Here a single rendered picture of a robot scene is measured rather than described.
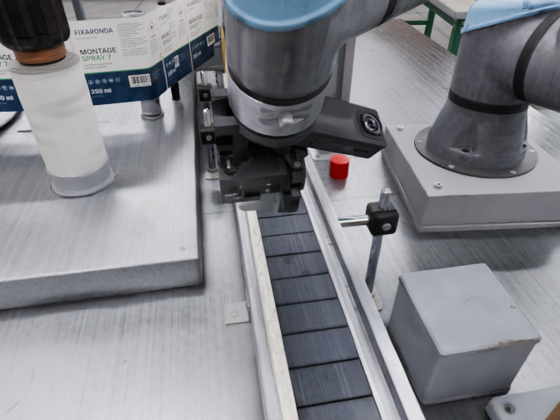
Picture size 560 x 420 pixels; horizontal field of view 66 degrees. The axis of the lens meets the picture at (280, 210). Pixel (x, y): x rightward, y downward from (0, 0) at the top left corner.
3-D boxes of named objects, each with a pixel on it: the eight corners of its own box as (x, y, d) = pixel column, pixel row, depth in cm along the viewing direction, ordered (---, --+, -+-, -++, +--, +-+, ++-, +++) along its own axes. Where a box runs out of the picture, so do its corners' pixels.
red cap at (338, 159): (338, 182, 75) (340, 165, 73) (325, 173, 77) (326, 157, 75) (352, 174, 76) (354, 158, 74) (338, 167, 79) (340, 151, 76)
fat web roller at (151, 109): (142, 111, 85) (120, 9, 74) (165, 109, 86) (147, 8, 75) (139, 121, 82) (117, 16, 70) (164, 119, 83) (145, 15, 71)
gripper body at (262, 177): (216, 144, 46) (207, 66, 35) (294, 137, 47) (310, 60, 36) (222, 209, 43) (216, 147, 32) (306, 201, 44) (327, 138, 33)
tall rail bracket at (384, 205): (319, 291, 55) (328, 185, 45) (374, 284, 56) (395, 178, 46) (326, 311, 53) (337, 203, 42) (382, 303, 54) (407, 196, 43)
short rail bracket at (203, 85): (202, 123, 92) (194, 67, 85) (231, 121, 93) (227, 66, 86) (202, 130, 90) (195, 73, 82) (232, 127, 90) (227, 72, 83)
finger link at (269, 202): (236, 208, 53) (235, 174, 45) (283, 203, 54) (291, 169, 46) (239, 232, 52) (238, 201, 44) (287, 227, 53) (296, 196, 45)
